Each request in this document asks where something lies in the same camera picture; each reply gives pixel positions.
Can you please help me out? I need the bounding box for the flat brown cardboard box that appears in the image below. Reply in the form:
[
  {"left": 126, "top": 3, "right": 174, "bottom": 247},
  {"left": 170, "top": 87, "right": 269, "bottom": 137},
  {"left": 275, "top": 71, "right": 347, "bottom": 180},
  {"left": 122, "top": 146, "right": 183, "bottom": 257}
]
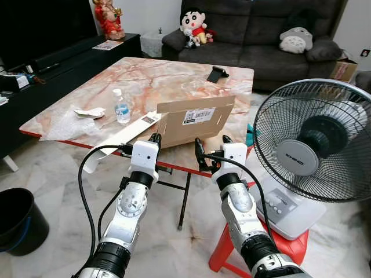
[{"left": 156, "top": 95, "right": 236, "bottom": 149}]

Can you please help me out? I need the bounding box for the long white paper strip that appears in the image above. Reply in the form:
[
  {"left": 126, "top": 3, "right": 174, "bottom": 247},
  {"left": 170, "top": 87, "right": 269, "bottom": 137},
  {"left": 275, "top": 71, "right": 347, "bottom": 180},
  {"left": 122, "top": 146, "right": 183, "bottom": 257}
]
[{"left": 83, "top": 112, "right": 167, "bottom": 174}]

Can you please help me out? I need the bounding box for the clear plastic water bottle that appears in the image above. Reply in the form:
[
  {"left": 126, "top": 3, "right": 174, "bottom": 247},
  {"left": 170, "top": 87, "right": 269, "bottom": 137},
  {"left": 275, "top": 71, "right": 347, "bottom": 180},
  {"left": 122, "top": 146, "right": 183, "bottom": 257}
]
[{"left": 112, "top": 88, "right": 132, "bottom": 125}]

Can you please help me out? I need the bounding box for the teal plastic stool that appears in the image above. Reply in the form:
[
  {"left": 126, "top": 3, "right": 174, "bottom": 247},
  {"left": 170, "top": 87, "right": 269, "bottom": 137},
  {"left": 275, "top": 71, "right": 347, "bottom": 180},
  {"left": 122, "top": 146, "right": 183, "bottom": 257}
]
[{"left": 246, "top": 122, "right": 259, "bottom": 149}]

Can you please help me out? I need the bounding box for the marble pattern folding table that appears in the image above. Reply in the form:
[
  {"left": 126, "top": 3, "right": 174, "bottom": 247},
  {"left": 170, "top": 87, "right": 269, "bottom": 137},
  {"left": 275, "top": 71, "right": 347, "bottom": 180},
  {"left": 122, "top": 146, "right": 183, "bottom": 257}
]
[{"left": 19, "top": 56, "right": 256, "bottom": 230}]

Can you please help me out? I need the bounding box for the crumpled white paper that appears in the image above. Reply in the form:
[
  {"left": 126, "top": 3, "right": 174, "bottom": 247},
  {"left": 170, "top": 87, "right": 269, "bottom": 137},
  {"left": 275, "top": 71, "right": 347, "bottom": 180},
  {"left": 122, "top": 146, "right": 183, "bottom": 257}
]
[{"left": 73, "top": 107, "right": 107, "bottom": 120}]

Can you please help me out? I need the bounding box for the small black stand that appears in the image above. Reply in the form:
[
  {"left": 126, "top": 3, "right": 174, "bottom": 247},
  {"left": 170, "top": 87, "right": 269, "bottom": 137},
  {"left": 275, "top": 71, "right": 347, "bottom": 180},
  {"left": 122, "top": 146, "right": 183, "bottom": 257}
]
[{"left": 206, "top": 65, "right": 230, "bottom": 84}]

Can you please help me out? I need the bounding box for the clear bubble wrap sheet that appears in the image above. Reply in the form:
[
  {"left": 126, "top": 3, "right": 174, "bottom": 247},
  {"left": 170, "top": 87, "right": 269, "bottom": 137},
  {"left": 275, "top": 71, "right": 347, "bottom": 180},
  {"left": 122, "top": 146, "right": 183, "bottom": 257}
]
[{"left": 43, "top": 112, "right": 103, "bottom": 142}]

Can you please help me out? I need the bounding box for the grey black table fan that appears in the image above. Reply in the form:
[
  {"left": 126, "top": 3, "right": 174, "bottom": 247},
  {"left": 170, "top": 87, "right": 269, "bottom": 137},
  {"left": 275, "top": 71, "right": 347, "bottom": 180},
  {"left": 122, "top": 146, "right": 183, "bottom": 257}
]
[{"left": 253, "top": 78, "right": 371, "bottom": 242}]

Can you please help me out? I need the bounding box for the small white side table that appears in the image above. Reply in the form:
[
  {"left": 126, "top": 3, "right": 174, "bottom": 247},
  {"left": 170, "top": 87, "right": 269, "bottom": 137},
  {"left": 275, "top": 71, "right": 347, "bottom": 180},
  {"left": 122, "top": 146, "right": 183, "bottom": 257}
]
[{"left": 140, "top": 28, "right": 169, "bottom": 58}]

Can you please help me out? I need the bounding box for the dark grey sofa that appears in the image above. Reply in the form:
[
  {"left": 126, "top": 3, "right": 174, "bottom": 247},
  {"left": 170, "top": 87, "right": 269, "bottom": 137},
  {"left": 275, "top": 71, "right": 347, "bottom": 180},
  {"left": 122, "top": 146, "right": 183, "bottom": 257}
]
[{"left": 162, "top": 0, "right": 350, "bottom": 92}]

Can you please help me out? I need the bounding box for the printed booklet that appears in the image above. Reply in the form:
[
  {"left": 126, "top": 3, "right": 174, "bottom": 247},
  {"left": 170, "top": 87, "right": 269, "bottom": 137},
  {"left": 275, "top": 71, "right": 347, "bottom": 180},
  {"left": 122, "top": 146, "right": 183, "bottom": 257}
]
[{"left": 92, "top": 40, "right": 124, "bottom": 52}]

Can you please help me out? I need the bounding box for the black television cabinet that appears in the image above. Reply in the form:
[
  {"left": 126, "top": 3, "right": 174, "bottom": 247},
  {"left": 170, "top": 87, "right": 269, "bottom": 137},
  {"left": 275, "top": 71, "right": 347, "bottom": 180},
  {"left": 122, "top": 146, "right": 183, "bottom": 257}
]
[{"left": 0, "top": 33, "right": 142, "bottom": 160}]

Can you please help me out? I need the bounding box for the red plastic stool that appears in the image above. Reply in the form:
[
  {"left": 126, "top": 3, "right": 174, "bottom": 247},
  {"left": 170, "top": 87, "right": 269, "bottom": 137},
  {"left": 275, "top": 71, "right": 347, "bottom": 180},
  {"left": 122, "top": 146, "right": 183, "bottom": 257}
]
[{"left": 208, "top": 180, "right": 310, "bottom": 278}]

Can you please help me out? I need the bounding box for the cartoon boy plush doll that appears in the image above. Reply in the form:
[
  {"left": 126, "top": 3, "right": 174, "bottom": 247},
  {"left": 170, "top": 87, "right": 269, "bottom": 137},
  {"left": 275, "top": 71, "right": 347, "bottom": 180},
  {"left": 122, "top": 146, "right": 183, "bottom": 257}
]
[{"left": 179, "top": 6, "right": 214, "bottom": 49}]

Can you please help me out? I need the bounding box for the black soundbar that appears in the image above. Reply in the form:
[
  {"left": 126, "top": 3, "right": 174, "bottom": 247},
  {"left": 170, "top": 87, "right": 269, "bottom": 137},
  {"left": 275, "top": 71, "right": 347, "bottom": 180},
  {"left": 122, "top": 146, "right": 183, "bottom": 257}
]
[{"left": 31, "top": 43, "right": 94, "bottom": 74}]

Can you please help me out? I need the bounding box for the red gold figurine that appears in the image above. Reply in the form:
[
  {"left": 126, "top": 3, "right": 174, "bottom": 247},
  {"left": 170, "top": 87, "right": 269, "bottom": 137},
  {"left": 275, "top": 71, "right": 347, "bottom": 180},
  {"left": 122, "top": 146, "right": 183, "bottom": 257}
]
[{"left": 92, "top": 0, "right": 126, "bottom": 41}]

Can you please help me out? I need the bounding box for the grey white creature plush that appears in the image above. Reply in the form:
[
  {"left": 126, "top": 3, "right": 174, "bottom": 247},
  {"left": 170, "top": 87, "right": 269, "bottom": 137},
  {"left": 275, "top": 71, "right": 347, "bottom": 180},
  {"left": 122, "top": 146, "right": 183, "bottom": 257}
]
[{"left": 279, "top": 25, "right": 314, "bottom": 55}]

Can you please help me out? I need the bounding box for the black plastic bucket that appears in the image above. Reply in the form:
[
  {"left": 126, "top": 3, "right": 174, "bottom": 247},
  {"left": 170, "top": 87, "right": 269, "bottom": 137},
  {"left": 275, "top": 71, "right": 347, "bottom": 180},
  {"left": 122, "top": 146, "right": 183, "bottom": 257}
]
[{"left": 0, "top": 188, "right": 50, "bottom": 257}]

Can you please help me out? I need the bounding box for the dark grey cushion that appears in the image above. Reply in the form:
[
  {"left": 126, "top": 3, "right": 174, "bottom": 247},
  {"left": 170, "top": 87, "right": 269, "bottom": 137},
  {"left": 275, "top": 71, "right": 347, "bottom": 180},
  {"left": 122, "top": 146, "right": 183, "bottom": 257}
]
[{"left": 305, "top": 37, "right": 343, "bottom": 63}]

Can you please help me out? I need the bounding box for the black flat television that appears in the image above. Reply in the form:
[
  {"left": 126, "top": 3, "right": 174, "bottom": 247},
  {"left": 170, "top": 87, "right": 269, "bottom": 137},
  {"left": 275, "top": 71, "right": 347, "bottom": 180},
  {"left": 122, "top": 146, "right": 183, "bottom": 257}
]
[{"left": 0, "top": 0, "right": 100, "bottom": 71}]

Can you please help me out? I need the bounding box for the brown cardboard carton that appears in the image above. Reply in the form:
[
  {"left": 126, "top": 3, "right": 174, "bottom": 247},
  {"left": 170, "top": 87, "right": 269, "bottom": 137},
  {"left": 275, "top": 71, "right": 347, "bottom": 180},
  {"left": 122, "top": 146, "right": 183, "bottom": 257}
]
[{"left": 330, "top": 54, "right": 359, "bottom": 82}]

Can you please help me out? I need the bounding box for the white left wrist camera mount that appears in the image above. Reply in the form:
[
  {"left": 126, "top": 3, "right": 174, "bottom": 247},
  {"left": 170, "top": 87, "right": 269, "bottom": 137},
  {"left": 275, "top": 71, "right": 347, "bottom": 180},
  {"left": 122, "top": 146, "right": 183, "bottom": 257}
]
[{"left": 130, "top": 140, "right": 161, "bottom": 178}]

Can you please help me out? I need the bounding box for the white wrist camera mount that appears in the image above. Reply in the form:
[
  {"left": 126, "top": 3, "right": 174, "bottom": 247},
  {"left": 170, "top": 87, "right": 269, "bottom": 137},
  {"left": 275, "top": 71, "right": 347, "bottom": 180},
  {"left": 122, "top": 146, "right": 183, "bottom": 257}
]
[
  {"left": 217, "top": 142, "right": 249, "bottom": 178},
  {"left": 130, "top": 140, "right": 161, "bottom": 178}
]

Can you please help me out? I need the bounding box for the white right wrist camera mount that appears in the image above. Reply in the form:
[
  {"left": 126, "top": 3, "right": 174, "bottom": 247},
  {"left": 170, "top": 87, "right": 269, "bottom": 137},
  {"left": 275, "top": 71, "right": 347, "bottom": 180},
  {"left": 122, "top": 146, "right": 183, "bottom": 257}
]
[{"left": 217, "top": 142, "right": 249, "bottom": 178}]

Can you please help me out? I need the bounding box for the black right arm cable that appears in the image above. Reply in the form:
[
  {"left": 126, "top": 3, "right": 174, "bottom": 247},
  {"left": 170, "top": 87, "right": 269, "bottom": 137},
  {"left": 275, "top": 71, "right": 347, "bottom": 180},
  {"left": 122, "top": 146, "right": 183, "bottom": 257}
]
[{"left": 203, "top": 153, "right": 274, "bottom": 243}]

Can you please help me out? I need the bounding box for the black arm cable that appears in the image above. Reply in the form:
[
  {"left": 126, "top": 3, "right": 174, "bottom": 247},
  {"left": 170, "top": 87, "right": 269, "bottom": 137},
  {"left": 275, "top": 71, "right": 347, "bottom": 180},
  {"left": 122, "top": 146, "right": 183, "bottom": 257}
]
[
  {"left": 203, "top": 153, "right": 274, "bottom": 243},
  {"left": 77, "top": 144, "right": 135, "bottom": 277}
]

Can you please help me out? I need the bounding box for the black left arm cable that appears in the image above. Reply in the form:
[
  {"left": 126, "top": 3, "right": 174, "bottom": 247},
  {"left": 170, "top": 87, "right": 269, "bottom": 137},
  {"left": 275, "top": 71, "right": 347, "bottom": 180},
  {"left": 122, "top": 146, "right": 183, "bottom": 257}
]
[{"left": 77, "top": 144, "right": 135, "bottom": 277}]

